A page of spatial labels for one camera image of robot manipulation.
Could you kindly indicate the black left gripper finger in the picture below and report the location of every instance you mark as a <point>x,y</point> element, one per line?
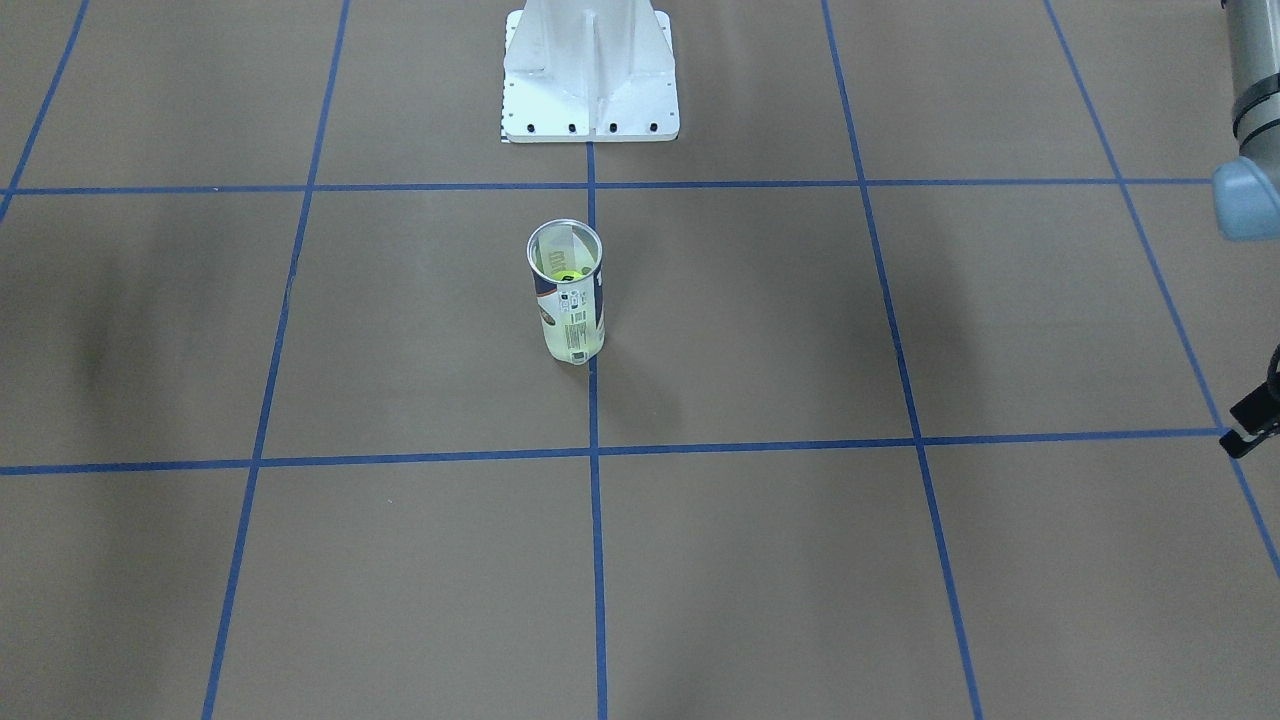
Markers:
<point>1254,419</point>

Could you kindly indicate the yellow Roland Garros tennis ball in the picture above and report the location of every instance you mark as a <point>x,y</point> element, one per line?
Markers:
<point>573,335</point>

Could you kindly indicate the yellow Wilson tennis ball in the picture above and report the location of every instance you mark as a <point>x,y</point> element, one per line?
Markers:
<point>565,264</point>

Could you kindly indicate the white blue tennis ball can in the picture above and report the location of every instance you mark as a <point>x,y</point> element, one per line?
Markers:
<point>564,232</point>

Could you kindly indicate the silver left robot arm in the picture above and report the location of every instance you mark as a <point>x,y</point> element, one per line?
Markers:
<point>1244,189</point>

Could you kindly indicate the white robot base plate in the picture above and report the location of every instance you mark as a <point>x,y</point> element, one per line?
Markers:
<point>589,72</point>

